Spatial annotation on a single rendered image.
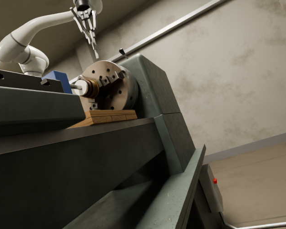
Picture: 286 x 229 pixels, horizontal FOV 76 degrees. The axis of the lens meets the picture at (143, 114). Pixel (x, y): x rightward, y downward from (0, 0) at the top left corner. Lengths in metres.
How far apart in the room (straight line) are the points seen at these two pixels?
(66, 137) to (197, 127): 2.93
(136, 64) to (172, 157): 0.55
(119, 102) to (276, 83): 2.81
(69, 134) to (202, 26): 3.27
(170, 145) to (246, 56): 2.62
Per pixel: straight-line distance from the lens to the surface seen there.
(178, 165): 1.01
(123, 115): 0.67
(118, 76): 0.89
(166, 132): 0.99
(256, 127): 3.32
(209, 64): 3.33
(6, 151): 0.37
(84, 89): 0.84
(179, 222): 0.54
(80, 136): 0.48
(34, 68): 1.43
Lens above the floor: 0.79
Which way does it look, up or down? 6 degrees up
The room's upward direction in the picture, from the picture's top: 20 degrees counter-clockwise
